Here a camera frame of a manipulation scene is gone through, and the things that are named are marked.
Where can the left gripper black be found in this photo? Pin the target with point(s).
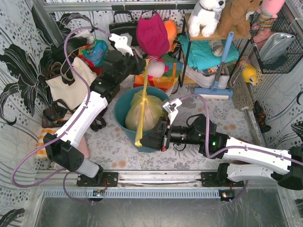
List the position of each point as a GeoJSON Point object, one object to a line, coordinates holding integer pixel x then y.
{"type": "Point", "coordinates": [129, 63]}

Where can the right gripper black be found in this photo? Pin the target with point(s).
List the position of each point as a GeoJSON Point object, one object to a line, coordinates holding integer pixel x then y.
{"type": "Point", "coordinates": [163, 135]}

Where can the yellow trash bag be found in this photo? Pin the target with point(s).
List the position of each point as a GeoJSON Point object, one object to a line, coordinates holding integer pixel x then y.
{"type": "Point", "coordinates": [145, 111]}

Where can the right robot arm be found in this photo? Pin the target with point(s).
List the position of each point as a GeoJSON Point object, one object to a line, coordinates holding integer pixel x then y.
{"type": "Point", "coordinates": [257, 163]}

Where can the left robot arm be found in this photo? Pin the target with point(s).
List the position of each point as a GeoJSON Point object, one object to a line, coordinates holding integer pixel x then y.
{"type": "Point", "coordinates": [62, 147]}

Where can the magenta fabric bag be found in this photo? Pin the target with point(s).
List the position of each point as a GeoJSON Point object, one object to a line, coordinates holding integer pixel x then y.
{"type": "Point", "coordinates": [152, 36]}

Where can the teal trash bin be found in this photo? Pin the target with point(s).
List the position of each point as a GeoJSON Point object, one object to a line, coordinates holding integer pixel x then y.
{"type": "Point", "coordinates": [122, 107]}

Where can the colourful printed bag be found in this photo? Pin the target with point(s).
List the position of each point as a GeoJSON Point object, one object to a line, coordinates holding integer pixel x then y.
{"type": "Point", "coordinates": [93, 54]}

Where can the cream canvas tote bag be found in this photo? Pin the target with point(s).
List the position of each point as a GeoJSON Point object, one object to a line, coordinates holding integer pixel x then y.
{"type": "Point", "coordinates": [74, 94]}

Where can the brown patterned bag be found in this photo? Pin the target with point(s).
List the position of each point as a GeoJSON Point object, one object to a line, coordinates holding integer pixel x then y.
{"type": "Point", "coordinates": [59, 113]}

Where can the pink plush doll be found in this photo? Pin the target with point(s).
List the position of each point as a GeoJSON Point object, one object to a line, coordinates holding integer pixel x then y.
{"type": "Point", "coordinates": [156, 67]}

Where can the rainbow striped cloth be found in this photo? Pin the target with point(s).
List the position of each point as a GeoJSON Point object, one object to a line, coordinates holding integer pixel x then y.
{"type": "Point", "coordinates": [169, 78]}

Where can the black leather handbag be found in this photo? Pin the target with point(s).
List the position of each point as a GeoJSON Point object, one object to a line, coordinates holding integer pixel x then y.
{"type": "Point", "coordinates": [129, 27]}

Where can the red cloth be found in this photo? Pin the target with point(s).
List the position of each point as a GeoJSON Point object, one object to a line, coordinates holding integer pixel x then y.
{"type": "Point", "coordinates": [96, 69]}

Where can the orange plush toy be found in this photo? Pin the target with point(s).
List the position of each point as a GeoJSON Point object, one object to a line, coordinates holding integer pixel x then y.
{"type": "Point", "coordinates": [171, 29]}

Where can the black metal shelf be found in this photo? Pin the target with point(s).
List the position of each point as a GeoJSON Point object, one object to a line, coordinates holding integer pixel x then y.
{"type": "Point", "coordinates": [215, 36]}

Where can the teal folded cloth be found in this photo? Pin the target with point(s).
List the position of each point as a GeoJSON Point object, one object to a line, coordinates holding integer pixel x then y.
{"type": "Point", "coordinates": [201, 56]}

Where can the white shoes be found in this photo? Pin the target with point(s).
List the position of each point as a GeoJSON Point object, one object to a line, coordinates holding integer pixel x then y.
{"type": "Point", "coordinates": [206, 81]}

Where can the pink case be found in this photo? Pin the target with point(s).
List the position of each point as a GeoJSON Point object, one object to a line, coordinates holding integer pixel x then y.
{"type": "Point", "coordinates": [83, 147]}

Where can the blue floor sweeper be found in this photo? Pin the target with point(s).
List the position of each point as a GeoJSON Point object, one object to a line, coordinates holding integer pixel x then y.
{"type": "Point", "coordinates": [214, 92]}

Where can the white plush dog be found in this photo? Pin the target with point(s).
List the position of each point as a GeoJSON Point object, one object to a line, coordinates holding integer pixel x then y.
{"type": "Point", "coordinates": [205, 17]}

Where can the black hat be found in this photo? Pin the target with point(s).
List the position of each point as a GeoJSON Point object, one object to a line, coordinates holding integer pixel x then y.
{"type": "Point", "coordinates": [72, 44]}

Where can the grey chenille mop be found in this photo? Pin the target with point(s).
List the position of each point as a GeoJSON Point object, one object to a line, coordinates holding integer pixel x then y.
{"type": "Point", "coordinates": [243, 102]}

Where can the brown teddy bear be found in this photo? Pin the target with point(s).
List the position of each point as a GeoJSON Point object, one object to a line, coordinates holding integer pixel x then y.
{"type": "Point", "coordinates": [235, 15]}

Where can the dark butterfly ornament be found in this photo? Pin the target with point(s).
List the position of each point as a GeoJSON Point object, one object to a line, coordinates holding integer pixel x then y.
{"type": "Point", "coordinates": [260, 117]}

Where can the yellow plush duck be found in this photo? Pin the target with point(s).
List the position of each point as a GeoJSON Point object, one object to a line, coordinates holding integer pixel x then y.
{"type": "Point", "coordinates": [249, 72]}

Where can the pink plush toy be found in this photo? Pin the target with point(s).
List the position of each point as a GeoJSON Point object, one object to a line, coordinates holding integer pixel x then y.
{"type": "Point", "coordinates": [270, 9]}

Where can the silver foil pouch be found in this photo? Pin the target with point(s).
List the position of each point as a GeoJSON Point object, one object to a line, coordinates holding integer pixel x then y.
{"type": "Point", "coordinates": [275, 46]}

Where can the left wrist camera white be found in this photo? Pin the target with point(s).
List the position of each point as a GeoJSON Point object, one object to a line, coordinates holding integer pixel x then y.
{"type": "Point", "coordinates": [121, 44]}

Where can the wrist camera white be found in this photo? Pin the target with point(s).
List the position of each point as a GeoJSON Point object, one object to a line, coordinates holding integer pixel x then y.
{"type": "Point", "coordinates": [121, 44]}
{"type": "Point", "coordinates": [170, 106]}

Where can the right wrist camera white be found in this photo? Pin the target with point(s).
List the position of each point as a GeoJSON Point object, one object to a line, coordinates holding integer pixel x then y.
{"type": "Point", "coordinates": [170, 106]}

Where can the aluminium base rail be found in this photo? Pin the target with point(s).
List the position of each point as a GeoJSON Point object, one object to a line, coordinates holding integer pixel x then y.
{"type": "Point", "coordinates": [145, 178]}

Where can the black wire basket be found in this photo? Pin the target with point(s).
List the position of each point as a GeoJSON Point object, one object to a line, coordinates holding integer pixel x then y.
{"type": "Point", "coordinates": [286, 62]}

